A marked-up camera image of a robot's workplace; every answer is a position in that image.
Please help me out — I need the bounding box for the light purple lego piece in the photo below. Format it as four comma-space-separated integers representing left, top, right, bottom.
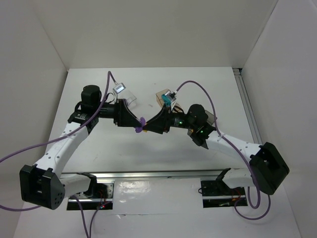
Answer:
135, 117, 146, 133

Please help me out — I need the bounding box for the curved teal lego brick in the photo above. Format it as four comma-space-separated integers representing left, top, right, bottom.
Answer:
161, 94, 174, 110

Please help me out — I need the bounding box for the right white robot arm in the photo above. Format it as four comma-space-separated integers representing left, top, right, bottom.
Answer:
143, 104, 290, 195

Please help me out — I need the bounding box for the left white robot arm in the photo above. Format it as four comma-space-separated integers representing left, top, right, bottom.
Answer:
19, 85, 141, 210

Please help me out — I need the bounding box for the grey plastic container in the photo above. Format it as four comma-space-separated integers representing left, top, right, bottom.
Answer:
205, 110, 217, 125

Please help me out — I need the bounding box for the orange plastic container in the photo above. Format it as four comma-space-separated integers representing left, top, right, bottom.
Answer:
156, 89, 184, 113

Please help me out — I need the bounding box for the clear plastic container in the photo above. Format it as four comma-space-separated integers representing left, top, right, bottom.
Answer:
121, 90, 137, 109

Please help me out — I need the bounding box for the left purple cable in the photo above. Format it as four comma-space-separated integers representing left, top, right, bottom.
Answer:
0, 71, 117, 238

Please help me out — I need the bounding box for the purple cable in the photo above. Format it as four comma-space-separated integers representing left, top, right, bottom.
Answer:
0, 71, 117, 238
173, 81, 272, 221

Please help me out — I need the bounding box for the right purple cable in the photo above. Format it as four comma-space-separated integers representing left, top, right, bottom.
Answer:
173, 81, 272, 221

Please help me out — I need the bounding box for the aluminium rail front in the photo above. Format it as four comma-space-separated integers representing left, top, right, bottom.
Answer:
59, 169, 227, 179

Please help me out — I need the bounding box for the aluminium rail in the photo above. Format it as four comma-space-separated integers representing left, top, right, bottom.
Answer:
233, 68, 264, 145
59, 169, 227, 179

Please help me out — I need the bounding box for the aluminium rail right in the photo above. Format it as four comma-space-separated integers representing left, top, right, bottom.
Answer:
233, 68, 264, 145

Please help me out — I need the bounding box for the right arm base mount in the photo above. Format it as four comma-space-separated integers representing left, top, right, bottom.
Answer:
198, 180, 248, 208

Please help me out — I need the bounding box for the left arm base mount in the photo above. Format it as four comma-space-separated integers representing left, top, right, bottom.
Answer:
75, 181, 114, 211

